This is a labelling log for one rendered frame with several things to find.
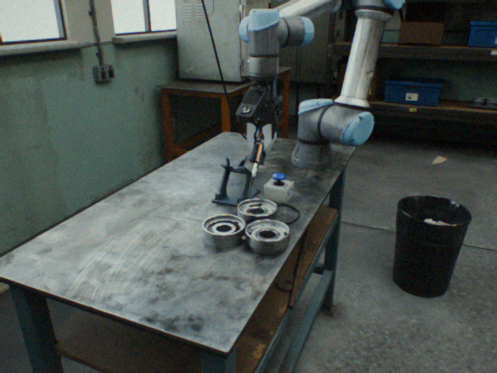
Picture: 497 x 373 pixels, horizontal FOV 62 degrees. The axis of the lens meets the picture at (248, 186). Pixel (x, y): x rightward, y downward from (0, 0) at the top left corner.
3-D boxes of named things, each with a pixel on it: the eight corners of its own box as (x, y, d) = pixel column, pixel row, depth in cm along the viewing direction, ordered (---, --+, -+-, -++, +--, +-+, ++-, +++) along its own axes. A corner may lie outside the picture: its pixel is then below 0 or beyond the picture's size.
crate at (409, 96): (440, 101, 426) (444, 78, 418) (438, 107, 395) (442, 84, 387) (388, 96, 448) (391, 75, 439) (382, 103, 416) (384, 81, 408)
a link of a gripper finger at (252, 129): (262, 149, 118) (266, 118, 114) (254, 155, 113) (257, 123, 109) (252, 146, 119) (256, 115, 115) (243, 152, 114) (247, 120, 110)
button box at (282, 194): (285, 204, 119) (286, 189, 118) (263, 200, 122) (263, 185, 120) (294, 193, 126) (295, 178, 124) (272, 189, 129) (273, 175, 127)
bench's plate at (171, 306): (228, 361, 69) (227, 352, 68) (-19, 277, 91) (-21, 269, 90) (355, 152, 170) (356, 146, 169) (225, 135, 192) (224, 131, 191)
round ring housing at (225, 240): (222, 254, 95) (221, 239, 93) (194, 238, 102) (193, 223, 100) (254, 238, 101) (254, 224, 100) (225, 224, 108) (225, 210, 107)
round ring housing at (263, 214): (273, 232, 105) (274, 217, 103) (233, 227, 107) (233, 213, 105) (279, 213, 114) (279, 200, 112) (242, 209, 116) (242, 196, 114)
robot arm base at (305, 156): (298, 153, 161) (299, 129, 157) (336, 158, 156) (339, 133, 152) (286, 166, 149) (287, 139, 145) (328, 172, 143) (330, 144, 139)
